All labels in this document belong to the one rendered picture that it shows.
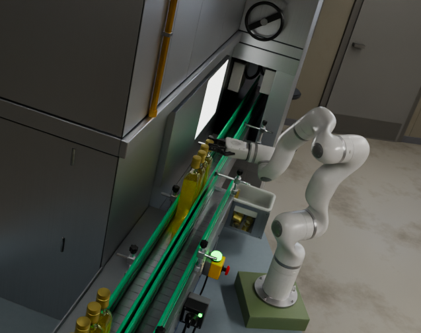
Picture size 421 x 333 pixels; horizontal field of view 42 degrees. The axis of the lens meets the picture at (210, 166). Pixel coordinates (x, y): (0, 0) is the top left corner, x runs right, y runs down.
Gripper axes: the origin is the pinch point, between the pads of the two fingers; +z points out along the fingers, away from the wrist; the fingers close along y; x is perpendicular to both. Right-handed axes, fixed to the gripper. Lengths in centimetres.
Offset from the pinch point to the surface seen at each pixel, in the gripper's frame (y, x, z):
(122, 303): 74, 27, 22
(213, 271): 38, 36, -10
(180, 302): 68, 27, 3
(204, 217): 15.3, 26.9, -3.2
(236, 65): -108, -1, -12
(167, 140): 14.8, -4.7, 18.7
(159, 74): 40, -40, 25
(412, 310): -82, 132, -169
